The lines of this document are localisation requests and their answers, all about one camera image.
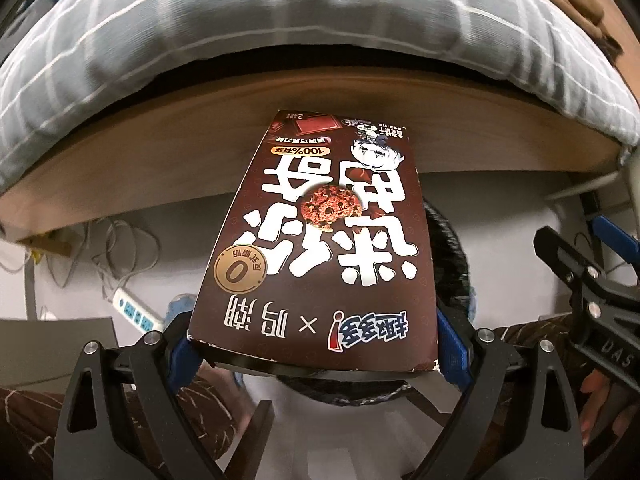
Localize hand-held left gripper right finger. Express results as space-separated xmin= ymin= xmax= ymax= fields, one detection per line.
xmin=425 ymin=306 xmax=588 ymax=480

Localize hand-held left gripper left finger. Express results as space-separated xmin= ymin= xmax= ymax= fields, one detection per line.
xmin=52 ymin=310 xmax=221 ymax=480

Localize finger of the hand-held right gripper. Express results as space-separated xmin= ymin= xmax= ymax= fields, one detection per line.
xmin=594 ymin=215 xmax=640 ymax=282
xmin=532 ymin=227 xmax=602 ymax=312

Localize black trash bin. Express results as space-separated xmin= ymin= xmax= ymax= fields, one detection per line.
xmin=277 ymin=199 xmax=475 ymax=409

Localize brown cookie box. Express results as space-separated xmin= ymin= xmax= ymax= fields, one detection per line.
xmin=186 ymin=108 xmax=442 ymax=374

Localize person's right hand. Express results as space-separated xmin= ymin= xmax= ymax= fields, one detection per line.
xmin=581 ymin=371 xmax=640 ymax=450

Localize blue slipper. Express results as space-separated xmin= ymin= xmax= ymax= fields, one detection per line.
xmin=165 ymin=292 xmax=197 ymax=327

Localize white power strip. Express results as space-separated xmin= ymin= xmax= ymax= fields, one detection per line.
xmin=112 ymin=287 xmax=166 ymax=334

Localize person's right leg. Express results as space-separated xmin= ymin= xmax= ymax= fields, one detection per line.
xmin=492 ymin=315 xmax=583 ymax=358

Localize person's leg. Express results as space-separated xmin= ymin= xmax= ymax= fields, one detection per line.
xmin=0 ymin=367 xmax=251 ymax=480
xmin=492 ymin=315 xmax=583 ymax=358

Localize person's left leg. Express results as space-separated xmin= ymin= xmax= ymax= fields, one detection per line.
xmin=0 ymin=367 xmax=251 ymax=480

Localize yellow cardboard piece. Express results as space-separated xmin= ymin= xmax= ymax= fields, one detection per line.
xmin=20 ymin=232 xmax=74 ymax=262

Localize grey plaid bed sheet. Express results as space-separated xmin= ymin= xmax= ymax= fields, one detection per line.
xmin=0 ymin=0 xmax=640 ymax=196

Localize white cables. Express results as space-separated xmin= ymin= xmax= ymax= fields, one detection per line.
xmin=75 ymin=217 xmax=163 ymax=303

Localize wooden bed frame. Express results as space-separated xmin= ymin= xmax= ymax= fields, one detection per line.
xmin=0 ymin=67 xmax=623 ymax=241

